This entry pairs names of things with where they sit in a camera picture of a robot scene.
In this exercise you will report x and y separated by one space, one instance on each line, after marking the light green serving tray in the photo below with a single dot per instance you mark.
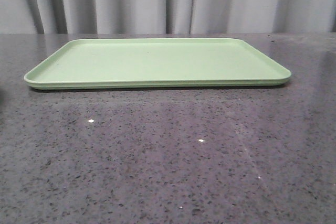
156 63

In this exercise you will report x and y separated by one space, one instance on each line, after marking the grey curtain backdrop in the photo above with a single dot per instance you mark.
166 16

